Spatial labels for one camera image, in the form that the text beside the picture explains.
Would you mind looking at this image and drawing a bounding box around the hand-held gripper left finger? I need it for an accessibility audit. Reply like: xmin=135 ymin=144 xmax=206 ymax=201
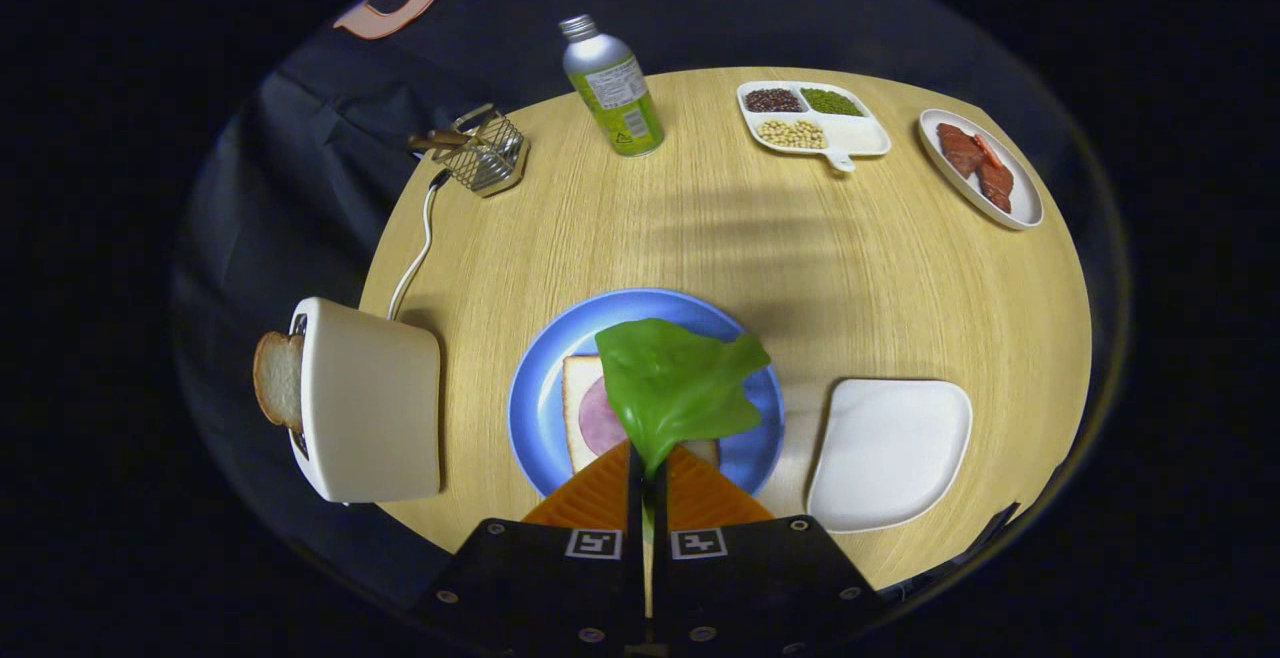
xmin=412 ymin=438 xmax=646 ymax=654

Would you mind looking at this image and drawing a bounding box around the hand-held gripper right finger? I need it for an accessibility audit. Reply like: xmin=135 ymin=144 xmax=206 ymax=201
xmin=652 ymin=441 xmax=889 ymax=654

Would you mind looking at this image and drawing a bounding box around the green lettuce leaf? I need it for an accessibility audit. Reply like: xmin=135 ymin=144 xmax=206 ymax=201
xmin=595 ymin=318 xmax=773 ymax=544

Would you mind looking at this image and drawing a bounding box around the toasted bread slice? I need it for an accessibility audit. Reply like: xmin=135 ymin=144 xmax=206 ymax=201
xmin=252 ymin=330 xmax=306 ymax=434

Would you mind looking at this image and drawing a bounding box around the pink ham slice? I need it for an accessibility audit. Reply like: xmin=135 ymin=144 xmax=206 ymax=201
xmin=578 ymin=376 xmax=631 ymax=457

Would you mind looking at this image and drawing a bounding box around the white bread slice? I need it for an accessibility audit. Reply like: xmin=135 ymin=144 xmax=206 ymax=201
xmin=562 ymin=355 xmax=721 ymax=474

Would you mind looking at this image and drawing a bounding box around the blue round plate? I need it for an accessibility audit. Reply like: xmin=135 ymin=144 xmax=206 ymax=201
xmin=508 ymin=288 xmax=787 ymax=499

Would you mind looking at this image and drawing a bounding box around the white square plate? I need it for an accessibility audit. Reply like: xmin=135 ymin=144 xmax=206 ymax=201
xmin=806 ymin=378 xmax=974 ymax=535

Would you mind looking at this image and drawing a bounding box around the white toaster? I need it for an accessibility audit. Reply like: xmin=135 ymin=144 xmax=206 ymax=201
xmin=288 ymin=296 xmax=443 ymax=505

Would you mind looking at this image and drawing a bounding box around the pile of yellow soybeans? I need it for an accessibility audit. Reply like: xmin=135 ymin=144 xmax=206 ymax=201
xmin=756 ymin=118 xmax=828 ymax=150

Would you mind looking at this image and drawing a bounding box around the silver green drink bottle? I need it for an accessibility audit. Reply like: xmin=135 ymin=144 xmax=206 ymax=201
xmin=558 ymin=14 xmax=666 ymax=158

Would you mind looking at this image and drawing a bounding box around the white divided tray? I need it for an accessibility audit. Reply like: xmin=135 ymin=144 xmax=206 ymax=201
xmin=736 ymin=80 xmax=892 ymax=174

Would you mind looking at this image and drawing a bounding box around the pile of green beans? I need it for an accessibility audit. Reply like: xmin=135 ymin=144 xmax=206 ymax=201
xmin=800 ymin=87 xmax=865 ymax=118

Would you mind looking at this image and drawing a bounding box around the red cured meat slice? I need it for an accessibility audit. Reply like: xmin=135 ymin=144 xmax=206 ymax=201
xmin=978 ymin=160 xmax=1015 ymax=214
xmin=936 ymin=123 xmax=986 ymax=179

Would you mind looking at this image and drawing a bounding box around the white oval plate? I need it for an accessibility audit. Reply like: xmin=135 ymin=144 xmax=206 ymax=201
xmin=917 ymin=108 xmax=1045 ymax=231

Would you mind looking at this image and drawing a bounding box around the white toaster cable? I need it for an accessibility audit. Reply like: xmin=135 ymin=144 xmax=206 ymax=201
xmin=387 ymin=170 xmax=451 ymax=322

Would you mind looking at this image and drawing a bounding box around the metal wire basket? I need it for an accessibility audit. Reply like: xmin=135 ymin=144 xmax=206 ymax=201
xmin=432 ymin=103 xmax=529 ymax=199

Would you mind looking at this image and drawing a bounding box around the brown handled utensil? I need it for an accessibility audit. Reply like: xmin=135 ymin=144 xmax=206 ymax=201
xmin=407 ymin=128 xmax=491 ymax=154

